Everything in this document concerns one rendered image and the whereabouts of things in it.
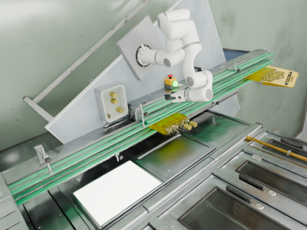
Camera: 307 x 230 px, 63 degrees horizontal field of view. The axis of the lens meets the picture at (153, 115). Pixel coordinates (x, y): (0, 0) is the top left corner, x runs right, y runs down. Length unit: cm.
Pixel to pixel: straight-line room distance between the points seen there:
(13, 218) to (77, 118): 80
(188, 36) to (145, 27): 59
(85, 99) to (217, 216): 102
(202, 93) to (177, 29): 32
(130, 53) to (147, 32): 20
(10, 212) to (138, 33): 125
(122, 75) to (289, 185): 121
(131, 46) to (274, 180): 119
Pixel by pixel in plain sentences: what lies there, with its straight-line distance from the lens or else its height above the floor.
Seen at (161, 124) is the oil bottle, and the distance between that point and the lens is 170.
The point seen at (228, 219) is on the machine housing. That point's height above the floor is 169.
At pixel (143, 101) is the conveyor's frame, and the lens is 178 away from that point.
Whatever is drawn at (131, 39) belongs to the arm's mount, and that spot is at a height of 78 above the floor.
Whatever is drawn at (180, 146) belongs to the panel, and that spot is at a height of 113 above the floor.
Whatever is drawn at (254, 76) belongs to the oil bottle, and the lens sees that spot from 260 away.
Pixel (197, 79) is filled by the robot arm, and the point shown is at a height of 143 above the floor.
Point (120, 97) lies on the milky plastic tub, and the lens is 170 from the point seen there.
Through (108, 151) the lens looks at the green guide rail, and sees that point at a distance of 164.
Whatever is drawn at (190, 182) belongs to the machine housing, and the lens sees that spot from 150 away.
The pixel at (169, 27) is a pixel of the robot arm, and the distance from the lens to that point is 125.
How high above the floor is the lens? 216
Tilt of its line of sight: 45 degrees down
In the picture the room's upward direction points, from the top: 113 degrees clockwise
